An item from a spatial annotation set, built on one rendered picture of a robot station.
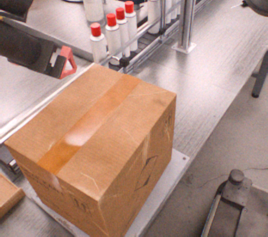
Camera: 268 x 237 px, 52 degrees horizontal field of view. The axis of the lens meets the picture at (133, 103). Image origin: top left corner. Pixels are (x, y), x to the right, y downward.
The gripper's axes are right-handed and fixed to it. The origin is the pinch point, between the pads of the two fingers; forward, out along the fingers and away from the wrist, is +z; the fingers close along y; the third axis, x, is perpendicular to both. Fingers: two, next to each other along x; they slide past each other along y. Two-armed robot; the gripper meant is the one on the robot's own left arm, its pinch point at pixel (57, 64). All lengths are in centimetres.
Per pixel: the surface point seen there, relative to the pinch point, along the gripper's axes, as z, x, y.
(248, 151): 148, 5, -51
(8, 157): 13.6, 29.4, 16.6
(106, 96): 4.5, 3.3, -12.5
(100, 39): 29.4, -15.3, 9.8
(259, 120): 168, -18, -52
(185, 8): 54, -42, -8
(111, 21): 32.1, -22.9, 9.6
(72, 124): -2.1, 11.4, -10.4
